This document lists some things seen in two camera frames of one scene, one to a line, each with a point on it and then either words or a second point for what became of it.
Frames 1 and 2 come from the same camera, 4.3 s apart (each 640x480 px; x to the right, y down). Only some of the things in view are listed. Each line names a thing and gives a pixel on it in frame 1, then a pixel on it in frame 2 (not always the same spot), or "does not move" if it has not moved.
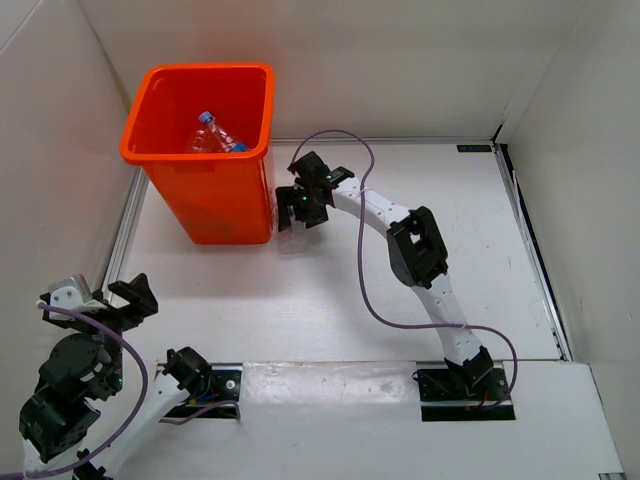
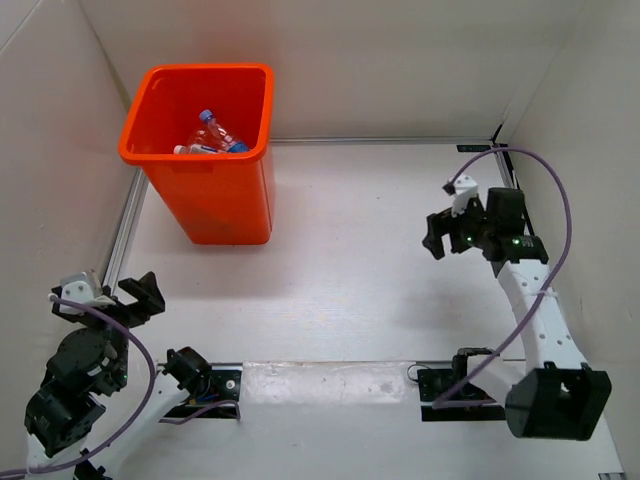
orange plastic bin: [222, 198] does not move
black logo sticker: [474, 148] does not move
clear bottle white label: [293, 240] to [195, 149]
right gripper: [290, 195] to [444, 224]
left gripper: [143, 301] does not move
